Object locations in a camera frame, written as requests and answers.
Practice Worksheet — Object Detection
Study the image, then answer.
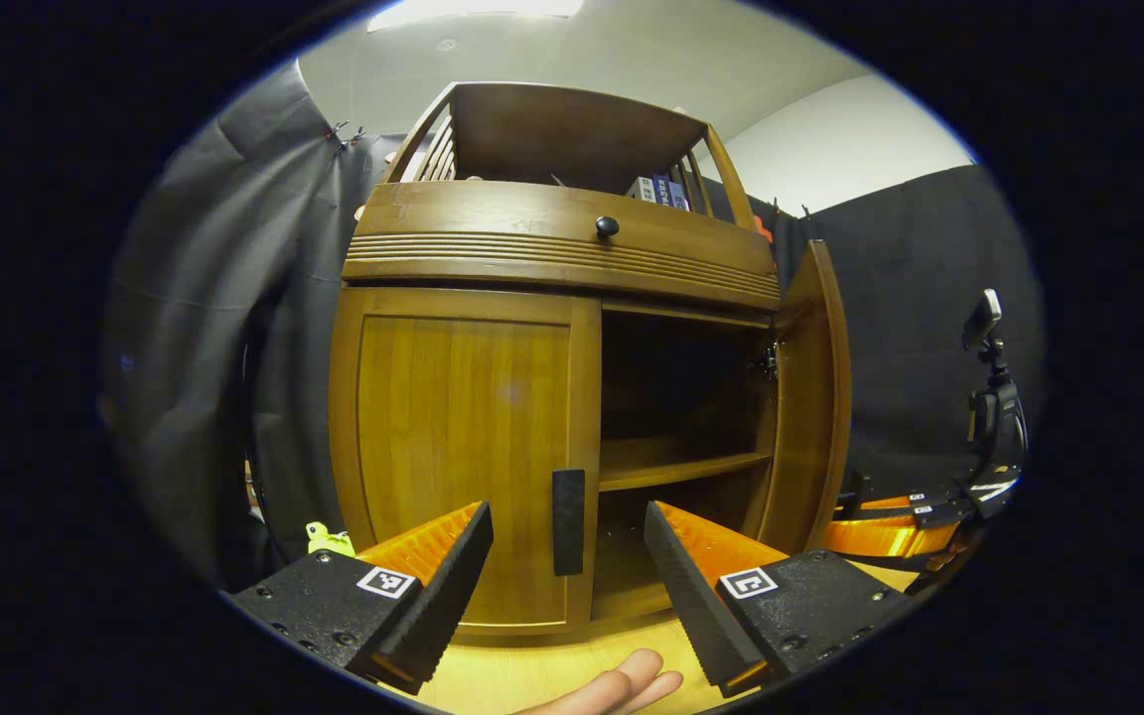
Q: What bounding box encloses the green frog plush toy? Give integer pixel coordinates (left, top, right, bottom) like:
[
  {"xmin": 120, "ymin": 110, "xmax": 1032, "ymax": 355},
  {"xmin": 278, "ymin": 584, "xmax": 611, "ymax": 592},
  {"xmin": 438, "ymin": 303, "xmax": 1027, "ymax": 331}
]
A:
[{"xmin": 306, "ymin": 521, "xmax": 356, "ymax": 558}]

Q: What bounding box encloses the wooden shoe cabinet door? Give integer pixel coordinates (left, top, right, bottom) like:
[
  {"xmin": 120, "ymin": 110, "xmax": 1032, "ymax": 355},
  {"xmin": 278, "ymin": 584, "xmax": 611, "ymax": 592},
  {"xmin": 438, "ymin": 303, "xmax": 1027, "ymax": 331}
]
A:
[
  {"xmin": 329, "ymin": 286, "xmax": 601, "ymax": 637},
  {"xmin": 756, "ymin": 238, "xmax": 853, "ymax": 557}
]

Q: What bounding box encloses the wooden double-door shoe cabinet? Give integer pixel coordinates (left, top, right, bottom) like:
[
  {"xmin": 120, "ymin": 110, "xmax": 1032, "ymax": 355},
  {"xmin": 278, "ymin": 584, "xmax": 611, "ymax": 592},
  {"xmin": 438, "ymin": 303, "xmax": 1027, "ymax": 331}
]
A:
[{"xmin": 329, "ymin": 81, "xmax": 782, "ymax": 637}]

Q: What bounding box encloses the black backdrop cloth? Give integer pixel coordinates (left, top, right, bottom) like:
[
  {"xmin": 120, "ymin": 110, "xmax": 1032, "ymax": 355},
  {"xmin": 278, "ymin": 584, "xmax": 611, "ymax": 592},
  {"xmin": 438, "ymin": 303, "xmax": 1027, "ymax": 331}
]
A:
[{"xmin": 105, "ymin": 60, "xmax": 1045, "ymax": 587}]

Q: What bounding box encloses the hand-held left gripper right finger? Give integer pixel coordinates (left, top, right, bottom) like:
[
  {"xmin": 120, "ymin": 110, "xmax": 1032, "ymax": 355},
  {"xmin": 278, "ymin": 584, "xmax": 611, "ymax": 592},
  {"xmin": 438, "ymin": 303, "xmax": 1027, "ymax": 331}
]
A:
[{"xmin": 643, "ymin": 500, "xmax": 916, "ymax": 698}]

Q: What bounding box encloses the ceiling light panel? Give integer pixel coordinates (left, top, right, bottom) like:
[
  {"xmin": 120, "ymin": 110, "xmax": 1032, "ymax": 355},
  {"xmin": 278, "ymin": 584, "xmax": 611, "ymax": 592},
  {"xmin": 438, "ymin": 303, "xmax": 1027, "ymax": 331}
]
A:
[{"xmin": 366, "ymin": 0, "xmax": 585, "ymax": 33}]

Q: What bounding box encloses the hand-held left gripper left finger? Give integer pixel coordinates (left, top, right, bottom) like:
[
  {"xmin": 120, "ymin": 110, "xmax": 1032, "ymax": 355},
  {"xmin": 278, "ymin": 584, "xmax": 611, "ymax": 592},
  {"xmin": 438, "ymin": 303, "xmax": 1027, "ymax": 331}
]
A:
[{"xmin": 232, "ymin": 501, "xmax": 494, "ymax": 696}]

